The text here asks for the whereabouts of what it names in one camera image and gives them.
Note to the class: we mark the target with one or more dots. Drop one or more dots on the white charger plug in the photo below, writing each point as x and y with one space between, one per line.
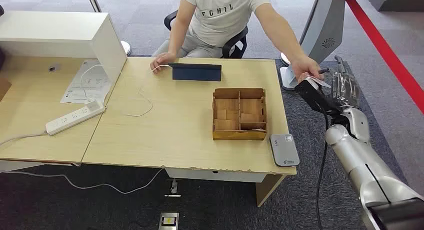
94 104

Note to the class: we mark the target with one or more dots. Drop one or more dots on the printed paper sheet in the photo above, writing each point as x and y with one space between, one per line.
71 92

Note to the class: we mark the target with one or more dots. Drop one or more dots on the white desk shelf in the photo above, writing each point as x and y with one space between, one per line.
49 26

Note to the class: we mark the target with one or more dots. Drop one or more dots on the black office chair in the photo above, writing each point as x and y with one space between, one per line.
232 44

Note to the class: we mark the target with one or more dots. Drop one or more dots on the dark grey floor mat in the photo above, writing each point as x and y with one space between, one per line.
215 215

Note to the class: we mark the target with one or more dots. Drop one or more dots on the wooden compartment box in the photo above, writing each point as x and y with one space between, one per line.
238 135

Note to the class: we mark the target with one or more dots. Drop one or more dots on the grey card reader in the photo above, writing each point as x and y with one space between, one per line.
284 152

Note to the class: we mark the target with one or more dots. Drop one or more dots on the person's right forearm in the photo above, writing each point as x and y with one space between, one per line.
177 39

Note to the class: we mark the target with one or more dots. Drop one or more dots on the person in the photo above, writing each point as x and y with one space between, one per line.
218 16

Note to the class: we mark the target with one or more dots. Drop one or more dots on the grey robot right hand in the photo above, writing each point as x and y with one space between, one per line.
346 89

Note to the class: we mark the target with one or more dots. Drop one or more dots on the round white stand base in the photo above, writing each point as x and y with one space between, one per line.
285 58

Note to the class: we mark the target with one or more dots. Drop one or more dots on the person's left hand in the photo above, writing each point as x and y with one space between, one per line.
304 67

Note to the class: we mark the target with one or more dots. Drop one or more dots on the metal pole with round base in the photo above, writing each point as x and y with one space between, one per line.
93 1

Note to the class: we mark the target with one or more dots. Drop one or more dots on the light wood desk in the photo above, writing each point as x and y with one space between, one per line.
26 105
165 139

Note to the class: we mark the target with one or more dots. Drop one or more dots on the silver floor socket box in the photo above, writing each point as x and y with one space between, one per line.
168 221

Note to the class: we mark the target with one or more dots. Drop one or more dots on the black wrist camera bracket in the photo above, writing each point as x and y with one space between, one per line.
311 94

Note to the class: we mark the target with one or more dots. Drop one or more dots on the brown cardboard piece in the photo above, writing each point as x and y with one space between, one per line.
4 87

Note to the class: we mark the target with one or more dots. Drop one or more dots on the person's right hand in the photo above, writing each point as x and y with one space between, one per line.
162 60

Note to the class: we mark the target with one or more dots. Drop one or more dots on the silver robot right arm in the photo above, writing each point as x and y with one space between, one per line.
357 155

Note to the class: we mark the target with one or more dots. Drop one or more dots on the dark blue tablet case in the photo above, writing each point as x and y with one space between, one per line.
195 74

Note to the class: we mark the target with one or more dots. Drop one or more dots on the person's left forearm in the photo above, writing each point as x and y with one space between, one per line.
285 39

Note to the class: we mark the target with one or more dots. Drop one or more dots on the white power strip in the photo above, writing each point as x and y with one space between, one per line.
73 117

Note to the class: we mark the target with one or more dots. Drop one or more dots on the floor outlet plug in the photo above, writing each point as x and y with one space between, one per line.
173 187

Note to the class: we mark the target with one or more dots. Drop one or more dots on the dark platform with light strip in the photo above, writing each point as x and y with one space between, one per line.
400 2

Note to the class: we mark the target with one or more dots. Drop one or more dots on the silver kiosk stand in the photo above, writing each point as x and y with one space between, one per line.
324 26

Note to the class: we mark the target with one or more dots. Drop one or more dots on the white ID card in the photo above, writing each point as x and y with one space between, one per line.
320 83

